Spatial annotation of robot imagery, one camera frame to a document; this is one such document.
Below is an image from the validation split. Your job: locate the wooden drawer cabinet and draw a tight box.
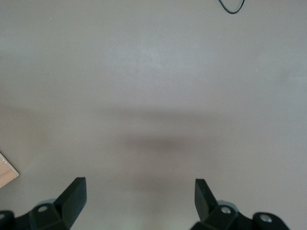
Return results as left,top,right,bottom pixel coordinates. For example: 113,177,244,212
0,150,20,189

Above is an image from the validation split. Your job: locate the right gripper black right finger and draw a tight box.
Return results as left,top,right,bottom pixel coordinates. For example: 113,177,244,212
190,178,290,230

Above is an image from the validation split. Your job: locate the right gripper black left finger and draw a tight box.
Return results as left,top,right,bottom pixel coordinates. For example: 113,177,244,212
0,177,87,230

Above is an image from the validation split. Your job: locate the thin black looped cable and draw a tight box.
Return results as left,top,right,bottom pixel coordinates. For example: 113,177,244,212
217,0,246,14

